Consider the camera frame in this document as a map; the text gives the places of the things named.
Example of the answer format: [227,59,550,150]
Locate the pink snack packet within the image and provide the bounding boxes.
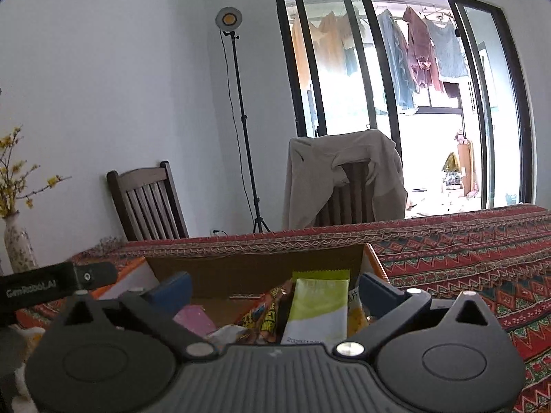
[173,305,217,337]

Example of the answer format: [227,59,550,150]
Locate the green white snack packet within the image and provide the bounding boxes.
[281,269,350,349]

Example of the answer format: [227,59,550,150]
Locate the red cartoon snack bag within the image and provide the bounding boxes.
[235,280,294,344]

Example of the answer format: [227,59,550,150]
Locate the floral ceramic vase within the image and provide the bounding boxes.
[4,212,38,273]

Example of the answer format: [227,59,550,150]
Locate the orange cardboard box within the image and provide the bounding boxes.
[73,238,387,326]

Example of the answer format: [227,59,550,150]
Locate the dark wooden chair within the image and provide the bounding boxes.
[106,160,189,242]

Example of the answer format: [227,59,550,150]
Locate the yellow flower branches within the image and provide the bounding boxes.
[1,126,71,218]

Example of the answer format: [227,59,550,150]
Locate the patterned red tablecloth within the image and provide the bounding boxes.
[24,204,550,412]

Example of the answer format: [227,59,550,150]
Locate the chair with beige jacket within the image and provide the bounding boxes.
[282,129,408,230]

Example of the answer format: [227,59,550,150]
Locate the hanging pink shirt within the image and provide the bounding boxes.
[403,7,443,92]

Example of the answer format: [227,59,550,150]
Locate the black framed sliding door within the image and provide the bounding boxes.
[275,0,534,217]

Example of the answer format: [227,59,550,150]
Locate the hanging blue garment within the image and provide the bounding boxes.
[377,9,417,113]

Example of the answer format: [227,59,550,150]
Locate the hanging grey blue shirt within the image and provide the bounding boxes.
[426,19,469,82]

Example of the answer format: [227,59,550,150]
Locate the studio light on stand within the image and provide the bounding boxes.
[215,7,270,234]

